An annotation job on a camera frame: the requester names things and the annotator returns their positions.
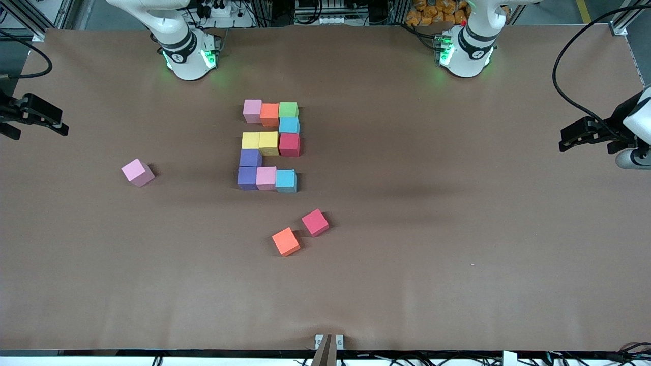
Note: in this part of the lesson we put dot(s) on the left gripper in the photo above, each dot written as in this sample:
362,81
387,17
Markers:
614,125

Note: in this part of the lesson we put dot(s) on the yellow foam cube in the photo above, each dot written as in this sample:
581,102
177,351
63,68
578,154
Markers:
268,143
250,140

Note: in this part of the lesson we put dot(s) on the pink foam cube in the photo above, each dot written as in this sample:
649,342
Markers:
266,178
252,111
137,172

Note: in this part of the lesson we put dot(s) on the purple foam cube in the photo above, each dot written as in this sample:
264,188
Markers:
250,157
247,179

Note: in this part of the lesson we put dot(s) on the orange foam cube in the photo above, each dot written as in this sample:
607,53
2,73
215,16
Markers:
269,114
285,241

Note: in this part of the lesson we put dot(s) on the green foam cube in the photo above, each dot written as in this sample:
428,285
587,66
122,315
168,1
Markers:
288,110

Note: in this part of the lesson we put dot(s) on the blue foam cube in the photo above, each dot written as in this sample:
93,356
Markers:
289,125
286,180

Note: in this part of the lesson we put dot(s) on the crimson foam cube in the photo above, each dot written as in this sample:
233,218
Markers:
315,222
289,145

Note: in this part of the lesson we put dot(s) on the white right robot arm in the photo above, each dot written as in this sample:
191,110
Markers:
188,61

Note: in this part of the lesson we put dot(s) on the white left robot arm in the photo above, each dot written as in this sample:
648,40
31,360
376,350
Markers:
470,56

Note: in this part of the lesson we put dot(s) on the white power strip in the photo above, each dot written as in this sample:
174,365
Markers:
224,12
325,21

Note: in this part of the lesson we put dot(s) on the orange crumpled bag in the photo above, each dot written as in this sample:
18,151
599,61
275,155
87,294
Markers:
432,12

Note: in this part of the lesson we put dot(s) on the white label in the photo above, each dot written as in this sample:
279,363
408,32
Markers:
509,358

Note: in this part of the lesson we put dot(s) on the table cover sheet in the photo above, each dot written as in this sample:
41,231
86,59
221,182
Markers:
407,284

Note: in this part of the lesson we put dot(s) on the aluminium frame profile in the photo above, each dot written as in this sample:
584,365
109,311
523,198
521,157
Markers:
628,14
39,36

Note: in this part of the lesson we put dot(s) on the white metal bracket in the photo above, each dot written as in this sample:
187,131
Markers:
319,339

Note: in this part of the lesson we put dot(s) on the aluminium frame post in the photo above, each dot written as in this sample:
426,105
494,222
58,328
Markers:
325,356

